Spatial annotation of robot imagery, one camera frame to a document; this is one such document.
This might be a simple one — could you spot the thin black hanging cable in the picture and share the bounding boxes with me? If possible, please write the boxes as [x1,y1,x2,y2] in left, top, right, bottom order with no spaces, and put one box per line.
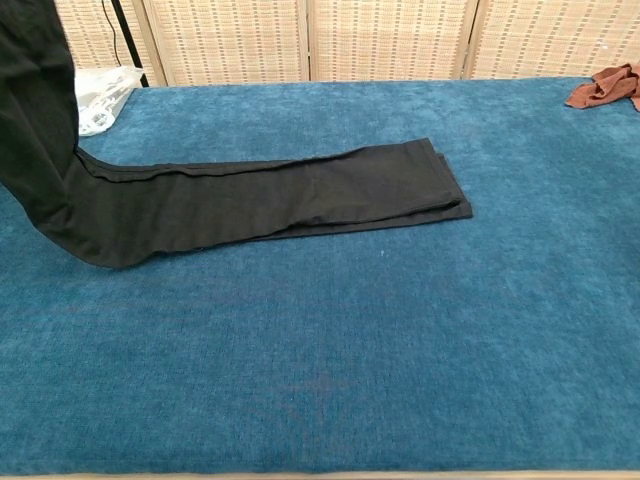
[99,0,122,67]

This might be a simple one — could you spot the rust brown cloth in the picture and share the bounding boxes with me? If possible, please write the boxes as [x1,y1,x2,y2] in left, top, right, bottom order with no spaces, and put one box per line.
[564,62,640,112]

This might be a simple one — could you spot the black trousers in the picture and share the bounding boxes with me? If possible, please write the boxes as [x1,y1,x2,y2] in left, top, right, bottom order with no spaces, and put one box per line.
[0,0,475,270]

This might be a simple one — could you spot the blue table cloth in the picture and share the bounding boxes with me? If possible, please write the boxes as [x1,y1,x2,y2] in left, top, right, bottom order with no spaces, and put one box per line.
[0,77,640,474]

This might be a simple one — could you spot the clear plastic bag with papers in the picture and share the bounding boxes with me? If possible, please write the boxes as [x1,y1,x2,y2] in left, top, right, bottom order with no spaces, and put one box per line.
[73,66,145,137]

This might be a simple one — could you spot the black tripod stand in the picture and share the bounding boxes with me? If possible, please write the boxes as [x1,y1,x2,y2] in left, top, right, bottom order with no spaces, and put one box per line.
[110,0,151,87]

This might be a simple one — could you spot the bamboo folding screen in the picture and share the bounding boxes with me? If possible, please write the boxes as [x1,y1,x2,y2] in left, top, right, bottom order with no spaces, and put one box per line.
[52,0,640,87]

